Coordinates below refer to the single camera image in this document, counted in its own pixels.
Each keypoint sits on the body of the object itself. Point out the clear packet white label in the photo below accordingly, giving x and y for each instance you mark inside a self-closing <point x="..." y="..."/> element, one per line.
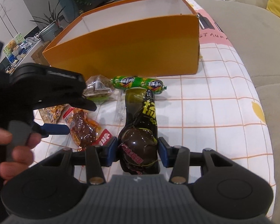
<point x="99" y="87"/>

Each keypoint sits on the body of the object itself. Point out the green sausage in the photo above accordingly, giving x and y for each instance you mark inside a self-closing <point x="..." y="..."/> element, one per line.
<point x="135" y="82"/>

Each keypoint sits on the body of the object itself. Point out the person's left hand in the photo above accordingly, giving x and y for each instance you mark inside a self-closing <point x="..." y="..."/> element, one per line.
<point x="21" y="155"/>

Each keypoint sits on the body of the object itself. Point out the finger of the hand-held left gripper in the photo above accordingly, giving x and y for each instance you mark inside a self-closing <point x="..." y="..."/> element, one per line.
<point x="56" y="129"/>
<point x="51" y="84"/>

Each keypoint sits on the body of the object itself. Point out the brown cardboard carton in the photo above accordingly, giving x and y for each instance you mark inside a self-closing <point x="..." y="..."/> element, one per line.
<point x="38" y="56"/>

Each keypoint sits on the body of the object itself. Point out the beige sofa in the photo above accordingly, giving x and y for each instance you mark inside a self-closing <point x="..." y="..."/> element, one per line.
<point x="259" y="51"/>

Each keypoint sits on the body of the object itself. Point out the transparent plastic packet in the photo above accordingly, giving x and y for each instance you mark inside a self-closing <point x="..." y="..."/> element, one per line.
<point x="121" y="107"/>

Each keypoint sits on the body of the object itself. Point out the small red snack packet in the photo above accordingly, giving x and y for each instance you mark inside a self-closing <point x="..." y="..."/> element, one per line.
<point x="105" y="137"/>

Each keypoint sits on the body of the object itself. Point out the checkered lemon print tablecloth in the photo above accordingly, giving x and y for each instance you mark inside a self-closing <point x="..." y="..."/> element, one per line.
<point x="212" y="112"/>

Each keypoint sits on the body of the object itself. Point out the brown teddy bear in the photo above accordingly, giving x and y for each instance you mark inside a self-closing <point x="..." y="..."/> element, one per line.
<point x="12" y="45"/>

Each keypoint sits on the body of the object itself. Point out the brown spicy meat packet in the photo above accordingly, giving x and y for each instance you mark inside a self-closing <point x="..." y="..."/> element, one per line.
<point x="84" y="128"/>

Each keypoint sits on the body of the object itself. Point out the grey plant pot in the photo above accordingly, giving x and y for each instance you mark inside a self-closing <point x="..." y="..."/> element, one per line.
<point x="50" y="32"/>

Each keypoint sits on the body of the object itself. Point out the clear peanut packet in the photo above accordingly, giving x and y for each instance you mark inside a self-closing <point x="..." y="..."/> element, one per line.
<point x="52" y="114"/>

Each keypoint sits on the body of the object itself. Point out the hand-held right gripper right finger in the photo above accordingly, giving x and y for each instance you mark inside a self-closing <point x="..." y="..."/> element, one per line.
<point x="163" y="152"/>

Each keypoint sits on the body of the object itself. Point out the orange cardboard box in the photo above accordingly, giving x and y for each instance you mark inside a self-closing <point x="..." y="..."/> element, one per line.
<point x="135" y="49"/>

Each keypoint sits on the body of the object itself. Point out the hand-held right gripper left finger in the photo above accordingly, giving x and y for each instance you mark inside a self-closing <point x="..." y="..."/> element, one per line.
<point x="112" y="151"/>

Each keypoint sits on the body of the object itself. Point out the long-leaf potted plant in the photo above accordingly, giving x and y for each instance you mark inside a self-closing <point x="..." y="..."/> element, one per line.
<point x="52" y="16"/>

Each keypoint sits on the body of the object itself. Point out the black egg snack packet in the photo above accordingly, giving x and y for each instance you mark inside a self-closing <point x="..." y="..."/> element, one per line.
<point x="142" y="121"/>

